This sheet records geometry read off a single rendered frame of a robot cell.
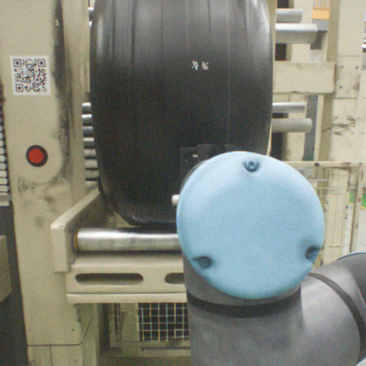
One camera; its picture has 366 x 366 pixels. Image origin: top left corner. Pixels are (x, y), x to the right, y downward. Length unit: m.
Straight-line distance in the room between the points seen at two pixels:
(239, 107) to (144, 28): 0.17
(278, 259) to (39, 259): 0.66
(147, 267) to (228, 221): 0.48
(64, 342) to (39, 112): 0.52
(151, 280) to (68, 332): 0.29
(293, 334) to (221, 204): 0.10
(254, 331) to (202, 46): 0.39
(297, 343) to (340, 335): 0.05
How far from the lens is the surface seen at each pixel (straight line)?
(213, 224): 0.16
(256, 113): 0.50
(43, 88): 0.72
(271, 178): 0.16
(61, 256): 0.63
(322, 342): 0.24
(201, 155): 0.31
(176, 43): 0.49
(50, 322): 0.85
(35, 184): 0.74
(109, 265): 0.64
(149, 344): 1.35
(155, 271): 0.63
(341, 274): 0.29
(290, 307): 0.21
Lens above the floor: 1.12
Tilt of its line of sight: 10 degrees down
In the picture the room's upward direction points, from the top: straight up
